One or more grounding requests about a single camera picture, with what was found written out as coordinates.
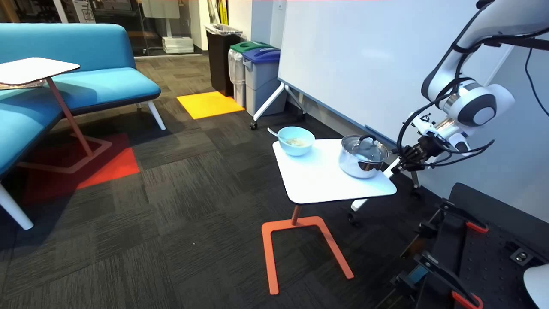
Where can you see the black trash bin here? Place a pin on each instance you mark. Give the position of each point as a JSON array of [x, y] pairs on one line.
[[221, 39]]

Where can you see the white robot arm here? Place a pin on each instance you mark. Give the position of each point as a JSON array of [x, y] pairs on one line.
[[458, 106]]

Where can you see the grey bin green lid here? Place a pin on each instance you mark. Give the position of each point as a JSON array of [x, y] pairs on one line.
[[236, 68]]

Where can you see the grey bin blue lid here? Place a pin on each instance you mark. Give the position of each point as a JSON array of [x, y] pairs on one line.
[[262, 77]]

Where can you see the white side table orange base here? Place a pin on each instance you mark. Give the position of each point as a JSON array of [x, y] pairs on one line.
[[315, 180]]

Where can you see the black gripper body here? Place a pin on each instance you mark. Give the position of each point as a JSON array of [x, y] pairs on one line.
[[415, 159]]

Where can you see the light blue bowl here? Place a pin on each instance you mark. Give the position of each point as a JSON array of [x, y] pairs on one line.
[[296, 142]]

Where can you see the blue sofa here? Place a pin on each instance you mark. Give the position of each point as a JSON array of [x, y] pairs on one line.
[[108, 78]]

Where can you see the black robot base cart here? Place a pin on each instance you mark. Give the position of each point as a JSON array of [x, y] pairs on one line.
[[476, 253]]

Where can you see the white side table red base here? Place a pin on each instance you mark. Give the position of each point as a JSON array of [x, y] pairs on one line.
[[34, 70]]

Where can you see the large white whiteboard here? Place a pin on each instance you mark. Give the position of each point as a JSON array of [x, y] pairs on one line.
[[367, 59]]

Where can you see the silver pot with black handle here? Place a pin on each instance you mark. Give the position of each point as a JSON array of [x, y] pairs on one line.
[[365, 157]]

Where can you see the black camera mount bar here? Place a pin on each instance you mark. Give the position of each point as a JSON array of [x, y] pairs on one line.
[[524, 42]]

